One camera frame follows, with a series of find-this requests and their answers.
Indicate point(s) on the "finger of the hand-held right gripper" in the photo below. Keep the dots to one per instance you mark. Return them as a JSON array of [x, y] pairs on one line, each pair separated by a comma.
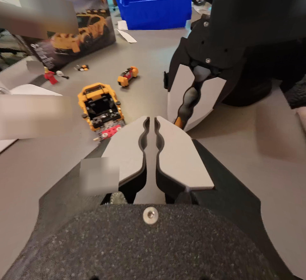
[[210, 93], [179, 86]]

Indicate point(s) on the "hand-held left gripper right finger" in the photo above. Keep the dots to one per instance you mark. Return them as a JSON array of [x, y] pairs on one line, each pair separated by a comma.
[[184, 162]]

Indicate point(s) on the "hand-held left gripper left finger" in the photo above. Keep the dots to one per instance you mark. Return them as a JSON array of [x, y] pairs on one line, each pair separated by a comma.
[[129, 146]]

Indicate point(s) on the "orange white red lego subassembly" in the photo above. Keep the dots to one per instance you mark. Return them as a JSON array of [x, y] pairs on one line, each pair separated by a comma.
[[178, 121]]

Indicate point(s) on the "yellow lego car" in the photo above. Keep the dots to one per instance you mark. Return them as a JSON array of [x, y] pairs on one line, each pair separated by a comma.
[[102, 108]]

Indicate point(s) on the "black orange lego bumper assembly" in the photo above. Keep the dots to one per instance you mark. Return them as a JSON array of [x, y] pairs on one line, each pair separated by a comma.
[[128, 75]]

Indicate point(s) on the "small black orange lego assembly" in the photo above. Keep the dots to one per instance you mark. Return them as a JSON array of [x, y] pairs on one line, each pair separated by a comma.
[[82, 67]]

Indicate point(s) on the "red lego minifigure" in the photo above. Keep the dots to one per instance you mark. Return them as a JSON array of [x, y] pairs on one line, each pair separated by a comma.
[[50, 76]]

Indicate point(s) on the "dark lego set box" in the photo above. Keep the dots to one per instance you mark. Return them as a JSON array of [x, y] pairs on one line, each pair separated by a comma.
[[95, 21]]

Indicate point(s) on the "blue plastic bin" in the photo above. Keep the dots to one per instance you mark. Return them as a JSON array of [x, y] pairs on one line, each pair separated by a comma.
[[155, 12]]

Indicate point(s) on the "white paper scrap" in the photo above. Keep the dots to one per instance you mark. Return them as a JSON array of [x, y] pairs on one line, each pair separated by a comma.
[[125, 35]]

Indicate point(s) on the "beige shirt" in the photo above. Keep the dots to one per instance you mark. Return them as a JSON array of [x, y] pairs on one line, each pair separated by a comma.
[[301, 117]]

